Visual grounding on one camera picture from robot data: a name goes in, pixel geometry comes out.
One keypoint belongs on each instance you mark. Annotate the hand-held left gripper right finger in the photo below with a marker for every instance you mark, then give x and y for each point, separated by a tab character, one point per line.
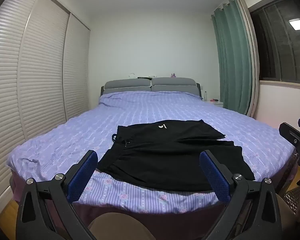
215	177

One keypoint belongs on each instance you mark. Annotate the white louvred wardrobe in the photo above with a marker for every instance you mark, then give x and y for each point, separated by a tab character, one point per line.
40	67

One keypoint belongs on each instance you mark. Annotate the flat black book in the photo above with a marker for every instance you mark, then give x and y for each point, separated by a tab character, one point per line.
143	77

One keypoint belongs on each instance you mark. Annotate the dark window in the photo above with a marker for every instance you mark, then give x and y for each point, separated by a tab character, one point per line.
277	42

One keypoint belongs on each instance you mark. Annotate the small purple toy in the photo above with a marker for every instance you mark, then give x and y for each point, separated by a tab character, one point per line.
173	75

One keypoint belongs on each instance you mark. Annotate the bed with purple floral sheet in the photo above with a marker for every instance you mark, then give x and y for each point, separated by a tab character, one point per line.
190	110

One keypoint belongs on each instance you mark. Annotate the white curtain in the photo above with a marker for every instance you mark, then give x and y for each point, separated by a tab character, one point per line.
254	80

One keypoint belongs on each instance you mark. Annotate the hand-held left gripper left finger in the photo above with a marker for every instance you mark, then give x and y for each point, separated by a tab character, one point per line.
82	176

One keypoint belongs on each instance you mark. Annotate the green curtain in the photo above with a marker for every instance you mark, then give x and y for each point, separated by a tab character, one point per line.
232	55

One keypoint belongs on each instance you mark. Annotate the brown wicker basket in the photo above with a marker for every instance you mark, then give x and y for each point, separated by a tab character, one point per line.
292	198

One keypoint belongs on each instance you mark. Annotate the small pink thing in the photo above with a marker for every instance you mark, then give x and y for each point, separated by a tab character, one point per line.
214	100

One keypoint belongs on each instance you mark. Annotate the white power strip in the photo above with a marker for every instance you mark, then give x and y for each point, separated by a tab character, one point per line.
153	76

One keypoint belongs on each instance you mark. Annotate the black pants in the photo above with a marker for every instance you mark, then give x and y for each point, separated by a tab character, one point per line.
170	160

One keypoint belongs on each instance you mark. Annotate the beige round stool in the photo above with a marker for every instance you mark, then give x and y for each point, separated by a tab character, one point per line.
122	226
286	217

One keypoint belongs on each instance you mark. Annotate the clear plastic bottle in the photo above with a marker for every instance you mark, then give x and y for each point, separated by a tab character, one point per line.
205	96

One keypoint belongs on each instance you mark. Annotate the white nightstand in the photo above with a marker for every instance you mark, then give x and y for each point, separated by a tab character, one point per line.
216	104

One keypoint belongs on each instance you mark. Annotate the grey padded headboard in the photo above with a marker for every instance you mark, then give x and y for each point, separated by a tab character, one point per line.
172	82

